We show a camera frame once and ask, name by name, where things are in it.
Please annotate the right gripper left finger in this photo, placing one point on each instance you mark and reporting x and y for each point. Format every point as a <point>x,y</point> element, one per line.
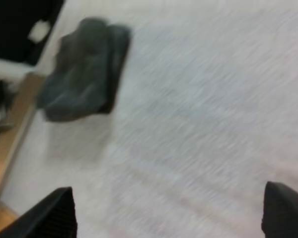
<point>52,218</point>

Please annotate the pile of grey-green towels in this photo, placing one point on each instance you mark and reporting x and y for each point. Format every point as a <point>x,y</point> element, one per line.
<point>84,72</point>

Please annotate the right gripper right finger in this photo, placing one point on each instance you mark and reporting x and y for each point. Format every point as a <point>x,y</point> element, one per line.
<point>285,210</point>

